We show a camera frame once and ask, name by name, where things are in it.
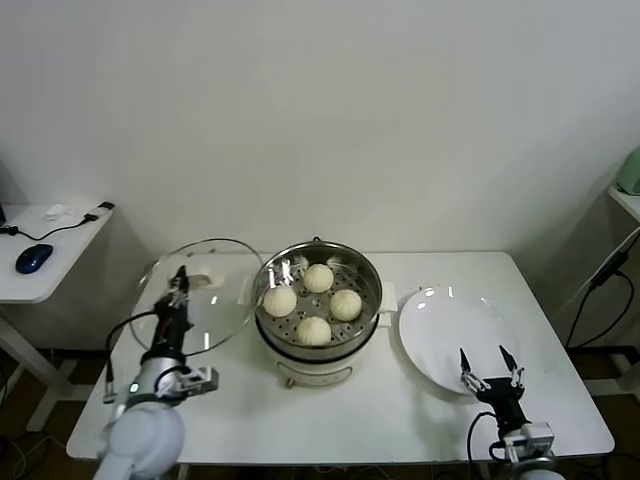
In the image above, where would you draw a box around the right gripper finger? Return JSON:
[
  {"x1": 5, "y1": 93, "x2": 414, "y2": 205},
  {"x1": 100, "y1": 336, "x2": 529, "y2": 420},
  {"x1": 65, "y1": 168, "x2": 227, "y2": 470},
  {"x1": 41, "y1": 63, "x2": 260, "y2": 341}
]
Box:
[
  {"x1": 496, "y1": 343, "x2": 527, "y2": 392},
  {"x1": 457, "y1": 347, "x2": 490, "y2": 397}
]

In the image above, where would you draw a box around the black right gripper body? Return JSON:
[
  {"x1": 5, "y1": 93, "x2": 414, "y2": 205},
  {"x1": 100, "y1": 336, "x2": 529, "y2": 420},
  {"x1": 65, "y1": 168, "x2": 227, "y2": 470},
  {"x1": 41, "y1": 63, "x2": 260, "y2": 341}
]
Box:
[{"x1": 473, "y1": 376, "x2": 532, "y2": 437}]

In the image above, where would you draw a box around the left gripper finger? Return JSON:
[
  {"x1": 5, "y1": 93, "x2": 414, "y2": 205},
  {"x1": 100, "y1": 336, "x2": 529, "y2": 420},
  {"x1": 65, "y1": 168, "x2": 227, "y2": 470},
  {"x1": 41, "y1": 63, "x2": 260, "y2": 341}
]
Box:
[
  {"x1": 171, "y1": 264, "x2": 191, "y2": 302},
  {"x1": 163, "y1": 286, "x2": 189, "y2": 310}
]

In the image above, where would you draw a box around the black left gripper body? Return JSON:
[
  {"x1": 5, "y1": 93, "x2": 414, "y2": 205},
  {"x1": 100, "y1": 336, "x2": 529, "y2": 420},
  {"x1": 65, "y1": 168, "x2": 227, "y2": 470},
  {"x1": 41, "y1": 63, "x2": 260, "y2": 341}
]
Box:
[{"x1": 148, "y1": 300, "x2": 195, "y2": 359}]

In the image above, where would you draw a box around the glass lid with cream handle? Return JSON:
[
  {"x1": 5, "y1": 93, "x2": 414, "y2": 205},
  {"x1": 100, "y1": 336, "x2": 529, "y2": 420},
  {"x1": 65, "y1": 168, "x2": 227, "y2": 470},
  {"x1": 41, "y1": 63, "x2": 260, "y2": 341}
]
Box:
[{"x1": 128, "y1": 237, "x2": 264, "y2": 358}]

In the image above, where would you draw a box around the white steamed baozi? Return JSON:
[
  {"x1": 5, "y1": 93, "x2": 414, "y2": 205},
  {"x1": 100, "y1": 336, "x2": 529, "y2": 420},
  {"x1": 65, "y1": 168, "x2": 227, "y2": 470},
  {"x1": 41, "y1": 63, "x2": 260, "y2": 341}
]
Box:
[
  {"x1": 296, "y1": 315, "x2": 333, "y2": 347},
  {"x1": 262, "y1": 286, "x2": 298, "y2": 318},
  {"x1": 329, "y1": 289, "x2": 363, "y2": 322},
  {"x1": 302, "y1": 263, "x2": 336, "y2": 294}
]

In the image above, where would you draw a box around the steel perforated steamer basket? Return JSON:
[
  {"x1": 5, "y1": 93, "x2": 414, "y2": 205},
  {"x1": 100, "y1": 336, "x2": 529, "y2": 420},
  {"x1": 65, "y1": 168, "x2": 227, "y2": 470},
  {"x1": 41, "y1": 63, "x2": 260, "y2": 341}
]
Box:
[{"x1": 251, "y1": 241, "x2": 384, "y2": 352}]

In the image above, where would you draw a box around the white round plate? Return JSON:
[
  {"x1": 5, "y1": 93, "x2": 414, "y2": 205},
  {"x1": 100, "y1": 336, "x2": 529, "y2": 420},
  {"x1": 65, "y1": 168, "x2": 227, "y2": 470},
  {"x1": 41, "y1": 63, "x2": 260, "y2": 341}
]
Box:
[{"x1": 398, "y1": 284, "x2": 523, "y2": 398}]

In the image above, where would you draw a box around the white side desk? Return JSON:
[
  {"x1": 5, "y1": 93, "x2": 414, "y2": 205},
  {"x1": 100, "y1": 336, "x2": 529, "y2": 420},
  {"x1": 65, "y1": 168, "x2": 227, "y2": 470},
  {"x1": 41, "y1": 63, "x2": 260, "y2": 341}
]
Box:
[{"x1": 0, "y1": 201, "x2": 115, "y2": 434}]

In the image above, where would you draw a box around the blue computer mouse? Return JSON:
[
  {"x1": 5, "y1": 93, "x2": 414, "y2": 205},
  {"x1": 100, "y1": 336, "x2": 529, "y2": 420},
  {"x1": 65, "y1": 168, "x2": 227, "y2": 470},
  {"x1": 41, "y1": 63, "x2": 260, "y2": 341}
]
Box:
[{"x1": 13, "y1": 243, "x2": 54, "y2": 275}]

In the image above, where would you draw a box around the white electric cooker base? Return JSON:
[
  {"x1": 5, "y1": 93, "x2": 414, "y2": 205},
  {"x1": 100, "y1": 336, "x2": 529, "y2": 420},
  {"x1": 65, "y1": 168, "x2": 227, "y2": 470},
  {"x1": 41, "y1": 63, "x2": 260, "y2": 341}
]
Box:
[{"x1": 237, "y1": 279, "x2": 399, "y2": 392}]

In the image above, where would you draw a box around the white shelf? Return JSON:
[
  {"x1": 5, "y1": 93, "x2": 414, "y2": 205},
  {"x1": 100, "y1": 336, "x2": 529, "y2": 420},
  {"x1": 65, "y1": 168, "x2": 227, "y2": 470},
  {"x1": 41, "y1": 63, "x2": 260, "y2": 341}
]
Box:
[{"x1": 606, "y1": 183, "x2": 640, "y2": 222}]

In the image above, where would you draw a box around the pale green appliance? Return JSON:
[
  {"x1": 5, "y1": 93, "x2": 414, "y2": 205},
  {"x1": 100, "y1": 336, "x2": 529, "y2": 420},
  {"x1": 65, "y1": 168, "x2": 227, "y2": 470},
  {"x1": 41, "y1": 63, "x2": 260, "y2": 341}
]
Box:
[{"x1": 618, "y1": 148, "x2": 640, "y2": 196}]

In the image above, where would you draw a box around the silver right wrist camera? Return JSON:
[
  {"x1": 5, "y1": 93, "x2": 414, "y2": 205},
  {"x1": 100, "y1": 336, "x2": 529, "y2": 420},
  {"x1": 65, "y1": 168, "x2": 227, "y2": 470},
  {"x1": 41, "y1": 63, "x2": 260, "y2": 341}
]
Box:
[{"x1": 501, "y1": 421, "x2": 556, "y2": 452}]

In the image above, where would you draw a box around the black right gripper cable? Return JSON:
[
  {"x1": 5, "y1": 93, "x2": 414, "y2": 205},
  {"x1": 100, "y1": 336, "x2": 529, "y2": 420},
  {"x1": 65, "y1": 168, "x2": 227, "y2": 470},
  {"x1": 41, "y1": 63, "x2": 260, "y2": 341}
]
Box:
[{"x1": 466, "y1": 409, "x2": 507, "y2": 465}]

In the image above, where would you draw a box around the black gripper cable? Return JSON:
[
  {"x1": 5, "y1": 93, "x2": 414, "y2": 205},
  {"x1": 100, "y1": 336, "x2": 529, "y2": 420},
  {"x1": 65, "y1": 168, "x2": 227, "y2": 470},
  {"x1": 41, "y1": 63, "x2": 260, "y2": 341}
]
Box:
[
  {"x1": 466, "y1": 409, "x2": 507, "y2": 465},
  {"x1": 101, "y1": 306, "x2": 162, "y2": 407}
]

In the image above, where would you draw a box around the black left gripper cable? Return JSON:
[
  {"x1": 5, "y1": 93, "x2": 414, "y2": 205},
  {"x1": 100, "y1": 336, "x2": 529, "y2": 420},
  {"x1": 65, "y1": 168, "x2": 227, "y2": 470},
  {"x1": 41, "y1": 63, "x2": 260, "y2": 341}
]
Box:
[{"x1": 101, "y1": 306, "x2": 162, "y2": 407}]

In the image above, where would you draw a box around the black desk base frame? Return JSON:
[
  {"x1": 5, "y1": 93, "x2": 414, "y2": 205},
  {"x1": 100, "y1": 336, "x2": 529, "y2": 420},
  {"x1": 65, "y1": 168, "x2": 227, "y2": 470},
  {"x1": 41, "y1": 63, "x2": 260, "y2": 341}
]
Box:
[{"x1": 569, "y1": 344, "x2": 632, "y2": 397}]

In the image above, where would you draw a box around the black power cable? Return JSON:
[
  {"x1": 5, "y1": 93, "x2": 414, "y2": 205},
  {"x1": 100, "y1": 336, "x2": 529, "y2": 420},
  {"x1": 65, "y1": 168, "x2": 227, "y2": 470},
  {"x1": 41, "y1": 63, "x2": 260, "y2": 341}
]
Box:
[{"x1": 564, "y1": 233, "x2": 640, "y2": 350}]

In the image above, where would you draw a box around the black cable with adapter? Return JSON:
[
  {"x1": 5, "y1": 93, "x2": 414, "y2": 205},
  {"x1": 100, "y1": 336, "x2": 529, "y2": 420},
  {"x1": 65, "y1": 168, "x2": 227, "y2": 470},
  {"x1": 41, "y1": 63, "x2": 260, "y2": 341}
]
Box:
[{"x1": 0, "y1": 200, "x2": 116, "y2": 242}]

